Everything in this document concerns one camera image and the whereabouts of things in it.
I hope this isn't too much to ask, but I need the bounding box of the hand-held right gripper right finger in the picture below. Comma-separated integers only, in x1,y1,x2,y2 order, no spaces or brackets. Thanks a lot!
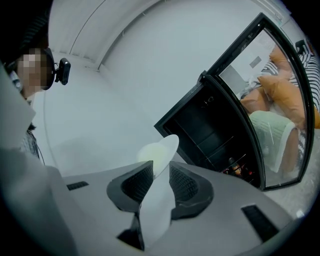
169,161,215,221

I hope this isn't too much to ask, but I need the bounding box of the black fridge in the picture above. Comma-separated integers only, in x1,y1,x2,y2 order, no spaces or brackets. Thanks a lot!
153,12,316,192

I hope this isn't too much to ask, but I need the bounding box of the person's checked shirt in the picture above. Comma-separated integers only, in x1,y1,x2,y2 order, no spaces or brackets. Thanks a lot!
19,98,46,166

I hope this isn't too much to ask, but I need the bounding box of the small orange pillow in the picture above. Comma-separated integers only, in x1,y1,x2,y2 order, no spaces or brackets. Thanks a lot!
268,46,294,77

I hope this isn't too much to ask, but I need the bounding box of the black and white striped pillow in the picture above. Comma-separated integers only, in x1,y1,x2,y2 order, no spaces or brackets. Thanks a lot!
294,39,320,112

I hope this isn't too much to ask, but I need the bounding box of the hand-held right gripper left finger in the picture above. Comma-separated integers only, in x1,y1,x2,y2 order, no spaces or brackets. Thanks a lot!
106,160,154,251

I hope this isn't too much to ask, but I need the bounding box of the large orange pillow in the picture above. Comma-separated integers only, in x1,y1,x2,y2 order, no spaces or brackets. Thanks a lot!
257,74,307,127

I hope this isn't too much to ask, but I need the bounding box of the person's head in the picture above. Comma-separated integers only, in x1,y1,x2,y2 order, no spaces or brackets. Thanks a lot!
9,46,55,101

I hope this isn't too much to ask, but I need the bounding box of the flat orange pillow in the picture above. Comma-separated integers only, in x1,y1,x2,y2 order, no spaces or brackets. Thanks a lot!
239,87,270,114

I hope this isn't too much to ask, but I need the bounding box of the pale green quilted blanket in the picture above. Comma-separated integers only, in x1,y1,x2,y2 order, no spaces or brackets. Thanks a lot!
249,109,297,174

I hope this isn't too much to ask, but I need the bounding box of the glass fridge door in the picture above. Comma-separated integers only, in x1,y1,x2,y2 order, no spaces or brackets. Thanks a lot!
199,12,316,192

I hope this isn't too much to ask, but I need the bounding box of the black head camera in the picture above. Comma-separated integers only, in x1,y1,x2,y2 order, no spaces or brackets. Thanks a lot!
54,57,72,86

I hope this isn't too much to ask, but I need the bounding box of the dark bottle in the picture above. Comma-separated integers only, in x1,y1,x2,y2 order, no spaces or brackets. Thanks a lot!
227,156,241,174

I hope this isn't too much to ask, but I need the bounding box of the black head mount strap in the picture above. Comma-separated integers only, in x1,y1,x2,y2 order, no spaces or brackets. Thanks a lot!
42,46,56,91

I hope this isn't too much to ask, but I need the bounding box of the white plate of food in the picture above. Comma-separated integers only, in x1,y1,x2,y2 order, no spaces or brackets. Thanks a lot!
136,134,180,251

